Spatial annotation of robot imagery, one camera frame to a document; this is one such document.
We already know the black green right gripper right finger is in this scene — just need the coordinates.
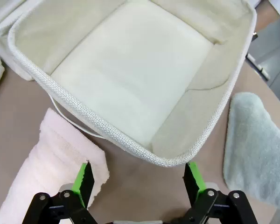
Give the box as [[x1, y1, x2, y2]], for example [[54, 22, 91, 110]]
[[175, 161, 259, 224]]

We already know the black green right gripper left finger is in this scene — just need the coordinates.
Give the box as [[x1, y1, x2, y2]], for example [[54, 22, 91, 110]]
[[22, 162, 97, 224]]

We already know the pale pink rolled towel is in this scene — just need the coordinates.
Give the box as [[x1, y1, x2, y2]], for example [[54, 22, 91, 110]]
[[0, 107, 110, 224]]

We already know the grey-green triangle folded towel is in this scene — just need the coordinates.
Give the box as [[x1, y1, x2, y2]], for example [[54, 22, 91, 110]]
[[223, 92, 280, 210]]

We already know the cream fabric storage bin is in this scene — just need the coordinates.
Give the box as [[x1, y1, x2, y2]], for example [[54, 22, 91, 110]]
[[7, 0, 258, 168], [0, 0, 35, 81]]

